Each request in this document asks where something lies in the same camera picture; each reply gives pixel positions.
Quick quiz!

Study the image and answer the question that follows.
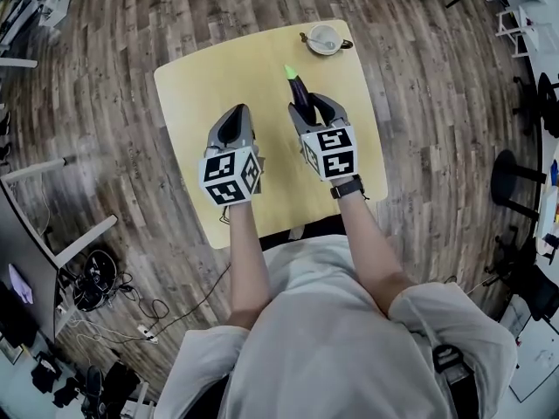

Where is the person's white shirt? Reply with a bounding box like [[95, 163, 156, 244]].
[[155, 233, 519, 419]]

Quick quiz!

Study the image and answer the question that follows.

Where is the person's right forearm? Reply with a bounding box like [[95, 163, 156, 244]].
[[335, 192, 415, 321]]

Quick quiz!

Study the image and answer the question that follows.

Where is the black strap with buckle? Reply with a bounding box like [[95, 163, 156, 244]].
[[431, 342, 476, 419]]

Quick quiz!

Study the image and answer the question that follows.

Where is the white open box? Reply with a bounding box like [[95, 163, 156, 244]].
[[38, 0, 72, 28]]

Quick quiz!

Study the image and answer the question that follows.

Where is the black floor cable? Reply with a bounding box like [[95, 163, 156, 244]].
[[147, 263, 233, 336]]

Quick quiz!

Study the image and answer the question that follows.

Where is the white bowl with dark handles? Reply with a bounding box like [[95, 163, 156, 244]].
[[299, 23, 354, 56]]

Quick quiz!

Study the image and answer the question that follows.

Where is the white power strip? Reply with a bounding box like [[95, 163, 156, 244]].
[[136, 323, 160, 345]]

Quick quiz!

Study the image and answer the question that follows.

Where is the white round table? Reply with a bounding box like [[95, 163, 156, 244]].
[[533, 159, 559, 259]]

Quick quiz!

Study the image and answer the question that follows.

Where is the person's left forearm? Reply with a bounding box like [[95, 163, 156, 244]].
[[225, 201, 274, 332]]

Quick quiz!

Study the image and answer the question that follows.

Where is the purple eggplant with green stem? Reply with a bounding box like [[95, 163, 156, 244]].
[[283, 64, 322, 126]]

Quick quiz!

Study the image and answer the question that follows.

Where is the dark desk with white legs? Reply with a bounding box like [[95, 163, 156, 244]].
[[0, 157, 119, 349]]

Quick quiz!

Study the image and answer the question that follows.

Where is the black round device with cables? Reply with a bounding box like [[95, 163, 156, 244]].
[[72, 251, 120, 312]]

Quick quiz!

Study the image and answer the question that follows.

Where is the pile of black gear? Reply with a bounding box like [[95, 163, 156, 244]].
[[30, 350, 148, 419]]

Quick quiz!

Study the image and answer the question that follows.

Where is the black round stool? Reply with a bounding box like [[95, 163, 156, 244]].
[[490, 148, 548, 218]]

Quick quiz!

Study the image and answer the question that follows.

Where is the purple cloth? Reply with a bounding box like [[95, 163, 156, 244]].
[[8, 263, 36, 305]]

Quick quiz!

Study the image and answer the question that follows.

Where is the black wrist watch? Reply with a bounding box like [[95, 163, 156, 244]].
[[329, 174, 366, 200]]

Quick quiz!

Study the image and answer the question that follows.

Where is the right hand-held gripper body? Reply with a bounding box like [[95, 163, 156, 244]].
[[300, 122, 357, 182]]

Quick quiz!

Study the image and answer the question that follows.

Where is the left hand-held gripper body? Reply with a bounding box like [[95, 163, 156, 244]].
[[198, 144, 267, 208]]

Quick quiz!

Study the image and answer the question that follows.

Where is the black office chair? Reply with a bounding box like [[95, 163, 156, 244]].
[[512, 71, 559, 140]]

